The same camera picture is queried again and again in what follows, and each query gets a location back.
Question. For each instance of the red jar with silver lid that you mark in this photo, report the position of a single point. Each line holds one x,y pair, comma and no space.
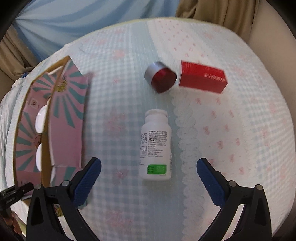
161,77

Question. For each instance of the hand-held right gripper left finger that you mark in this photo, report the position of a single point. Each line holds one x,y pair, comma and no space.
87,183

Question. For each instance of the small white pill bottle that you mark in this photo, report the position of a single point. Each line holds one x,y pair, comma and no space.
42,119

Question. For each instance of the beige curtain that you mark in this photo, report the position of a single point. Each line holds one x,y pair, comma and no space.
16,51
215,14

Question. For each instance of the light blue hanging cloth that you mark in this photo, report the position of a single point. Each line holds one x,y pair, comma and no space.
92,16

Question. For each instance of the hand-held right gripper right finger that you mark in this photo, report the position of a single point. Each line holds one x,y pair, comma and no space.
210,183

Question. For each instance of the person's left hand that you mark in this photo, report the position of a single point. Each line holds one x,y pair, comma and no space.
13,223

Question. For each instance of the red rectangular carton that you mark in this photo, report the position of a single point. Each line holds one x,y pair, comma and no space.
202,77

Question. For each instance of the blue patterned cloth item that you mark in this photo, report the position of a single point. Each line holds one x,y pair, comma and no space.
25,75

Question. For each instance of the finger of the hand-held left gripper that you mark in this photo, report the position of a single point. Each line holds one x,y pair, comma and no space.
20,189

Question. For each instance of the tall white green-label bottle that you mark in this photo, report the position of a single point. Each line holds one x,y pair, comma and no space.
155,139

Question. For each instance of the pink patterned cardboard box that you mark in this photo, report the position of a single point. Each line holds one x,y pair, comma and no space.
67,115

